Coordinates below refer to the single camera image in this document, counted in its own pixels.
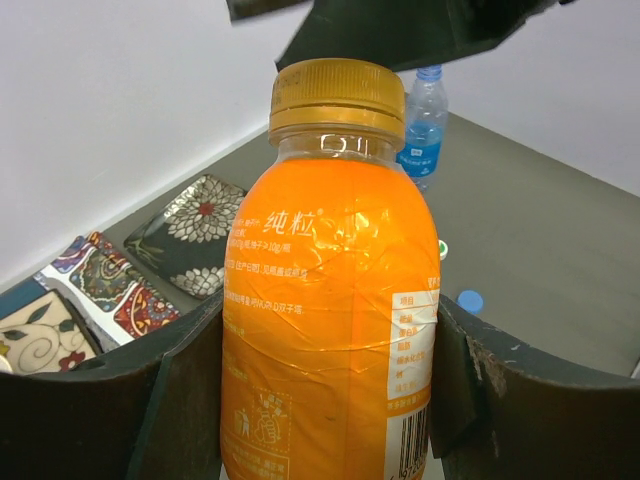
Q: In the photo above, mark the blue bottle cap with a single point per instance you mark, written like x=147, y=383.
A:
x=471, y=301

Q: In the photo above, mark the orange bottle cap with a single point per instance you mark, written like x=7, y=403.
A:
x=338, y=91

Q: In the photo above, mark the orange juice bottle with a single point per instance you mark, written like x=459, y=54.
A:
x=331, y=290

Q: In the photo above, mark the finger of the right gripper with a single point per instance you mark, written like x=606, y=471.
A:
x=244, y=9
x=407, y=34

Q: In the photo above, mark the white green bottle cap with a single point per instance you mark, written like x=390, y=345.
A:
x=443, y=249

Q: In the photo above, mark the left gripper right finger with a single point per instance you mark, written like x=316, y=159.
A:
x=502, y=409

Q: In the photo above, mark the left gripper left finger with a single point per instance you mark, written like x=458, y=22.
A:
x=147, y=410

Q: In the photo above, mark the blue patterned placemat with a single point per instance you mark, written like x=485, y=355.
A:
x=117, y=302

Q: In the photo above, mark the blue label water bottle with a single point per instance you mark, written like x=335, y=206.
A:
x=426, y=119

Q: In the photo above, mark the beige floral square plate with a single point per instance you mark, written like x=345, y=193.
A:
x=47, y=335

